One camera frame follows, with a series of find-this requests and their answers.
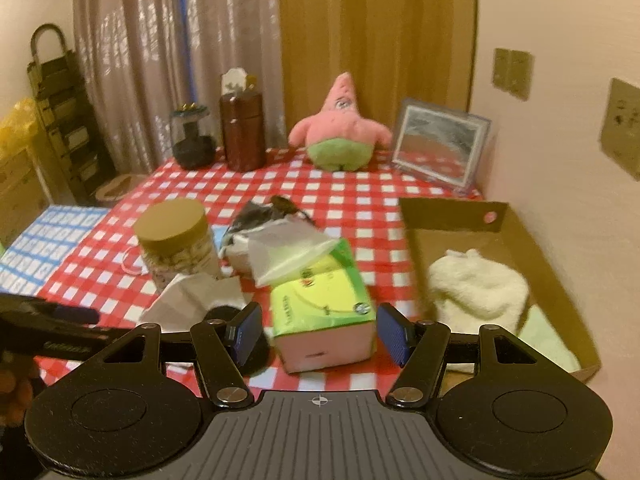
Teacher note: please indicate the blue patterned mat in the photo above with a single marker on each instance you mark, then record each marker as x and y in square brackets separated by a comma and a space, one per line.
[45, 240]

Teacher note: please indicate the dark glass jar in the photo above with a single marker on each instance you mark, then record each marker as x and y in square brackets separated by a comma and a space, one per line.
[192, 145]

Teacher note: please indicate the jar with beige lid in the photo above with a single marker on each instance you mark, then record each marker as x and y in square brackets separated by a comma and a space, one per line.
[172, 240]

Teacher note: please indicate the sheer patterned curtain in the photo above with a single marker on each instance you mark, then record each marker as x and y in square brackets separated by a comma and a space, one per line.
[150, 60]

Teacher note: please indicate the yellow plastic bag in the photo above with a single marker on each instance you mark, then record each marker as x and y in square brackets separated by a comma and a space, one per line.
[17, 125]

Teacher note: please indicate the white fluffy cloth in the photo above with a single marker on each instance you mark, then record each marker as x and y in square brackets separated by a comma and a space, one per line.
[475, 285]

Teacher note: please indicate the folding step ladder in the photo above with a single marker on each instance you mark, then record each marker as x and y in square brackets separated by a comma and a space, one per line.
[65, 110]

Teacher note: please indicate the white tissue paper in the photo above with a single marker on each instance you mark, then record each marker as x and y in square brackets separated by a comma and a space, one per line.
[195, 292]

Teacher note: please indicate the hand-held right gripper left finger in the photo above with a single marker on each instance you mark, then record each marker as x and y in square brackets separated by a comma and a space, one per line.
[248, 332]

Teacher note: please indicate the brown cardboard carton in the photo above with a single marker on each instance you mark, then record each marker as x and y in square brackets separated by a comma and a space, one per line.
[20, 190]

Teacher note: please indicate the small wall switch plate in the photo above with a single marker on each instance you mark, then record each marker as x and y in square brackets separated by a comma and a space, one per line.
[511, 72]

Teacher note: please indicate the white decorative holder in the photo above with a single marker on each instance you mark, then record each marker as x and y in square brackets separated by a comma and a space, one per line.
[235, 80]

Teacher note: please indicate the woven basket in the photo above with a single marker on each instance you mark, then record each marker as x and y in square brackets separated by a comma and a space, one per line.
[117, 187]

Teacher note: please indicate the red checkered tablecloth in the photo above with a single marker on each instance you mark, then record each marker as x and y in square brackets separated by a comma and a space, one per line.
[350, 200]

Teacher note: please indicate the brown hair clip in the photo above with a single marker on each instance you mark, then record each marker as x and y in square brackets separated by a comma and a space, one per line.
[282, 204]

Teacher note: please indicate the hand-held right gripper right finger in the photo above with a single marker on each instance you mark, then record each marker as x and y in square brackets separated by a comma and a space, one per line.
[392, 332]

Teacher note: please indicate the brown cylindrical container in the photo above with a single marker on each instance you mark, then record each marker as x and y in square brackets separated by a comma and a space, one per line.
[243, 132]

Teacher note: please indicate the light green cloth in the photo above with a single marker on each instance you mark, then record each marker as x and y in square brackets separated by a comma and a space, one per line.
[545, 335]

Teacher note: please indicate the large wall socket plate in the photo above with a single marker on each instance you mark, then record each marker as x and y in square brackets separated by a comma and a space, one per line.
[622, 127]

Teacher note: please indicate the person's left hand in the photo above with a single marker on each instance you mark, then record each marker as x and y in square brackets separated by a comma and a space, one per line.
[12, 390]

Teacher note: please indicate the pink star plush toy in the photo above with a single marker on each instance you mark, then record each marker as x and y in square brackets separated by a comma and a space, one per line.
[337, 130]

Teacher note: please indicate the shallow cardboard box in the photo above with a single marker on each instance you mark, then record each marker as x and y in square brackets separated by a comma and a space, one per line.
[450, 220]

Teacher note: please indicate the wooden wardrobe panel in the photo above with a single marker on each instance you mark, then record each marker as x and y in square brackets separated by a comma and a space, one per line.
[390, 35]

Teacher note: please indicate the black face mask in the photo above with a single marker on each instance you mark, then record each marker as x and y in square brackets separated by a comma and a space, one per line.
[252, 220]

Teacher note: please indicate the green tissue pack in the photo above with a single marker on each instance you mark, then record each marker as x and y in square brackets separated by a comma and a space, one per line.
[325, 310]

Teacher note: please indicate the clear picture frame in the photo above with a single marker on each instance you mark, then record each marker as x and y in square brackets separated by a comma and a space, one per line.
[435, 142]

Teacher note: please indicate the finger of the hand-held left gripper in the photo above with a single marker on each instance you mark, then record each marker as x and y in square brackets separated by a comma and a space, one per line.
[60, 342]
[55, 310]

